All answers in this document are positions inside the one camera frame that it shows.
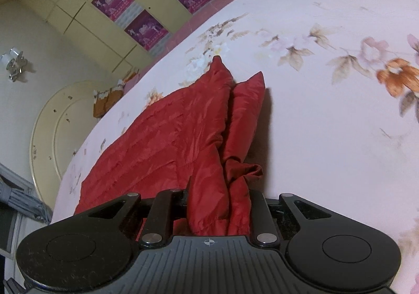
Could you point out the cream yellow wardrobe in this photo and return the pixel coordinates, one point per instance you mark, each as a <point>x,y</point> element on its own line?
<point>65,2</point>

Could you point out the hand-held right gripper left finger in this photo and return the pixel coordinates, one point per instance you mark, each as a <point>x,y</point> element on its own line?
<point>167,202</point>

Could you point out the silver wall lamp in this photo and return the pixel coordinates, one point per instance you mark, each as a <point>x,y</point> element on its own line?
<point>14,63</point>

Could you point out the cream round headboard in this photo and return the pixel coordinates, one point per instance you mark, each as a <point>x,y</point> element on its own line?
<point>45,137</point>

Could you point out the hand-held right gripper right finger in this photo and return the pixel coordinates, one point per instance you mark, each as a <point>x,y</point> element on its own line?
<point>258,209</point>

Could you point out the red down jacket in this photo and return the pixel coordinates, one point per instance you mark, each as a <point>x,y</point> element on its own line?
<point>163,133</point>

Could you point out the floral white bedsheet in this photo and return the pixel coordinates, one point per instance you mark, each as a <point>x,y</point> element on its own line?
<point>327,101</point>

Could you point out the grey blue curtain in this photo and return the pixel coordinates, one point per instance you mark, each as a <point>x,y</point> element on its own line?
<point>23,195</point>

